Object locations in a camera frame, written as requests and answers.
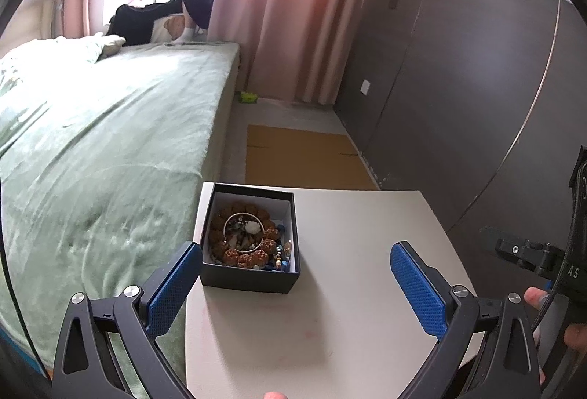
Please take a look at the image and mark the white printed pillow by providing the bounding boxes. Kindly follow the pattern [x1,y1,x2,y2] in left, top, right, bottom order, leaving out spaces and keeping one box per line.
[151,14,207,44]

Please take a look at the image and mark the beige small cushion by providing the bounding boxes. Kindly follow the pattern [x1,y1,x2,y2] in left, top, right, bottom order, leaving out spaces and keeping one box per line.
[98,34,127,58]

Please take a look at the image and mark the green duvet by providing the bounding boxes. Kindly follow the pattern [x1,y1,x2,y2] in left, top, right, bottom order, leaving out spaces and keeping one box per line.
[0,32,115,97]

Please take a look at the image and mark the silver bangle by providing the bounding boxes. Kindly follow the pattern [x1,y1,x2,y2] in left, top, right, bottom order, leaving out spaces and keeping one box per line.
[222,212,266,253]

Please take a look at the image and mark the wide pink curtain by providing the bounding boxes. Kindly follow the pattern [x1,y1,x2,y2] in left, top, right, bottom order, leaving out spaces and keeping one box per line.
[208,0,381,106]

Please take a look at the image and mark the colourful bead jewelry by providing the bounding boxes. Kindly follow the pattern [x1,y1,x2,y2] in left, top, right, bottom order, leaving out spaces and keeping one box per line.
[266,220,294,273]

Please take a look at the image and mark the person's right hand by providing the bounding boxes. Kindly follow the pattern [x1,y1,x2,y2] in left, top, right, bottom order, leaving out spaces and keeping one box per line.
[524,286,587,386]

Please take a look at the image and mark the flat brown cardboard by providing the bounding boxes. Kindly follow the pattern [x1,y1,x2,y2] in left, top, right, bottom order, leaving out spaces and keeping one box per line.
[246,124,379,191]

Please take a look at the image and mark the cream padded headboard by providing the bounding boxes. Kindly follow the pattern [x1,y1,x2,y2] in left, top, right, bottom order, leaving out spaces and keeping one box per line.
[25,0,62,43]

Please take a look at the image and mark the dark clothes pile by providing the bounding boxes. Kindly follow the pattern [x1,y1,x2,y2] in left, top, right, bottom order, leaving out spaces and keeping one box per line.
[107,0,218,46]

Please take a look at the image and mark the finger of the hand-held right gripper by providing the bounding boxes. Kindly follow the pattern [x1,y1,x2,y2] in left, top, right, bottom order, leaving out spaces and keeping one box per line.
[480,226,566,277]

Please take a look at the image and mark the black jewelry box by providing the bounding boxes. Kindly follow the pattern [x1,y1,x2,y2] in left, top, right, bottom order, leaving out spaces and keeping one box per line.
[198,182,301,295]

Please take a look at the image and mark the large brown bead bracelet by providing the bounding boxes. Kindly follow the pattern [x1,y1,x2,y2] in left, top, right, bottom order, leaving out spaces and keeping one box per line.
[208,201,287,269]

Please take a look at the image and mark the dark and pale bead bracelet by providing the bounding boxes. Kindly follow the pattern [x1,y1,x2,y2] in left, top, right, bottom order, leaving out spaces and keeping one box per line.
[229,220,264,253]

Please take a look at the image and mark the black cable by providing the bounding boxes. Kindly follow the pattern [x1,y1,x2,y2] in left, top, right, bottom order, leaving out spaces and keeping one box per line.
[0,243,47,374]

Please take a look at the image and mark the grey braided cable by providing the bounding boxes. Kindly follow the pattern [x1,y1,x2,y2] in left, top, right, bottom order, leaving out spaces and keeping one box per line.
[532,197,579,331]

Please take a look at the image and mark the bed with green sheet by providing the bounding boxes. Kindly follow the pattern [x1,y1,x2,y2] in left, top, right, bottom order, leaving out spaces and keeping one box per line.
[0,39,241,399]

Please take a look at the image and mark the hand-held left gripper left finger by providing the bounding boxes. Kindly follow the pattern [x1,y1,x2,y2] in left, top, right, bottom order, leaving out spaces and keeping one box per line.
[52,240,203,399]

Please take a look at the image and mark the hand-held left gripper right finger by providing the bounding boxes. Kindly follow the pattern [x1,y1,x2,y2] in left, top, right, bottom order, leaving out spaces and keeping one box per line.
[390,242,544,399]

